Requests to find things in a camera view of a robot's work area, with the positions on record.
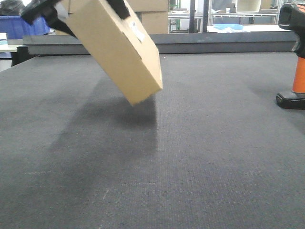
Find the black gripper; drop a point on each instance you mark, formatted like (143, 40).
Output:
(55, 14)

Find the brown cardboard package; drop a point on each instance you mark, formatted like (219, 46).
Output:
(133, 66)

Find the large cardboard box with black print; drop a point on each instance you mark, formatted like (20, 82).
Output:
(153, 14)

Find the white barcode label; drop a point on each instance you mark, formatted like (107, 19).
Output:
(139, 35)

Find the black vertical pole left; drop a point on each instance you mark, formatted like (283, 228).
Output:
(192, 19)

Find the black vertical pole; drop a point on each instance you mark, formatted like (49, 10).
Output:
(192, 19)
(206, 4)

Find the black vertical pole right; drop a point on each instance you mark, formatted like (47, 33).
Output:
(206, 4)

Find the blue plastic crate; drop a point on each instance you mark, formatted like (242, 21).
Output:
(15, 27)

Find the black bag in crate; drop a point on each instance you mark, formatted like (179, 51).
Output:
(11, 7)

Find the blue tray on table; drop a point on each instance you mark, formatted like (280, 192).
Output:
(228, 26)

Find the dark raised table edge rail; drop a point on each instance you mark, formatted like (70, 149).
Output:
(211, 42)

